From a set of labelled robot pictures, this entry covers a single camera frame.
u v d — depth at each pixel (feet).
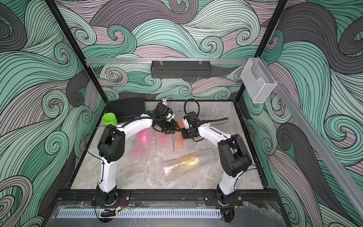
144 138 2.92
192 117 2.43
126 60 5.97
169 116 2.88
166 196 2.56
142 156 2.74
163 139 2.92
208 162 2.60
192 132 2.20
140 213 2.29
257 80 2.56
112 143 1.73
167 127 2.68
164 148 2.86
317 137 1.72
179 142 2.86
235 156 1.54
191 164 2.55
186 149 2.82
